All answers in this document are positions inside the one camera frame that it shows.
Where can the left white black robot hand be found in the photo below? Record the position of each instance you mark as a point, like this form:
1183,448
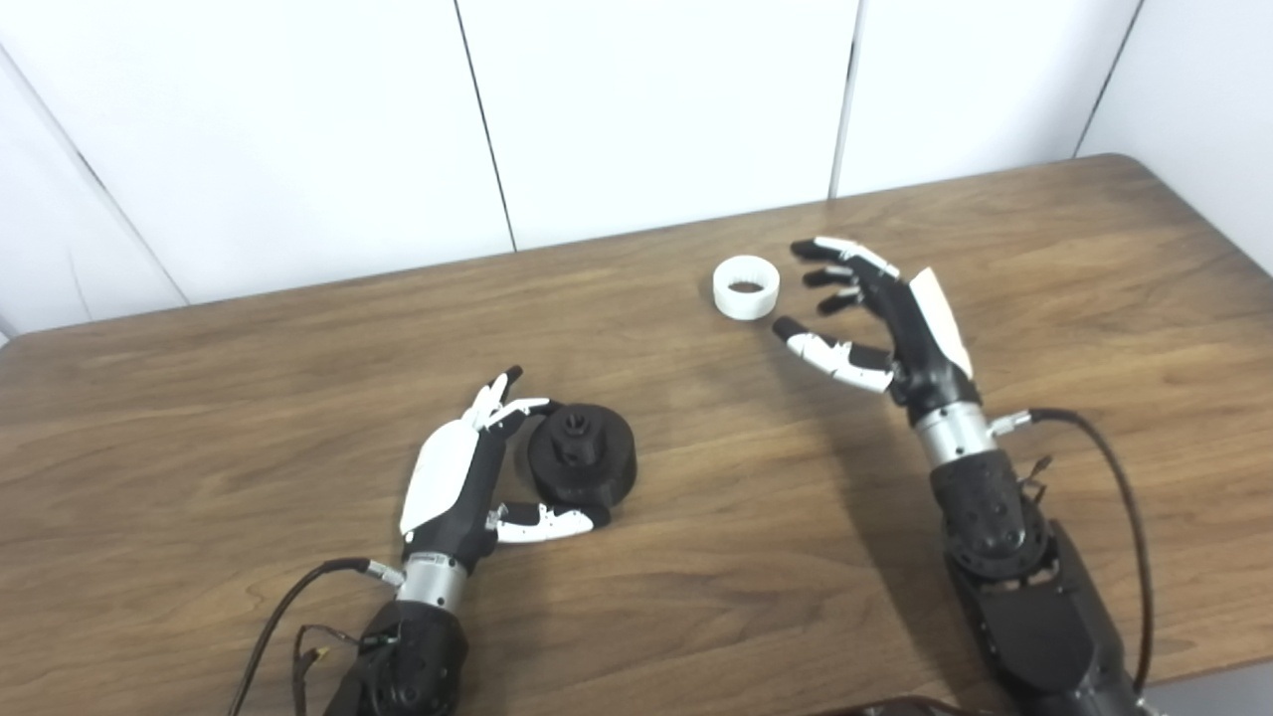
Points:
448,487

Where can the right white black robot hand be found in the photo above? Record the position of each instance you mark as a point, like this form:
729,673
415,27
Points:
915,328

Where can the round black stepped part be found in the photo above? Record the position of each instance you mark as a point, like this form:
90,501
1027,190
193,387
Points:
587,462

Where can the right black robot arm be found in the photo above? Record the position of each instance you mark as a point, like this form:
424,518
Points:
1024,597

